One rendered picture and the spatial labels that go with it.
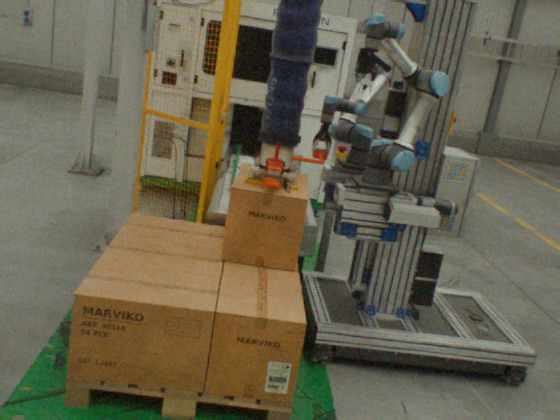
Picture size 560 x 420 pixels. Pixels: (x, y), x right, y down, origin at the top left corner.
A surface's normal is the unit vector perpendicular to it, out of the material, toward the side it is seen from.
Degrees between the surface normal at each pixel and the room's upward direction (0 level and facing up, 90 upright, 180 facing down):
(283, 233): 90
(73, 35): 90
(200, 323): 90
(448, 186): 90
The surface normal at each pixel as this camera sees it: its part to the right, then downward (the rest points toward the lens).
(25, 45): 0.07, 0.29
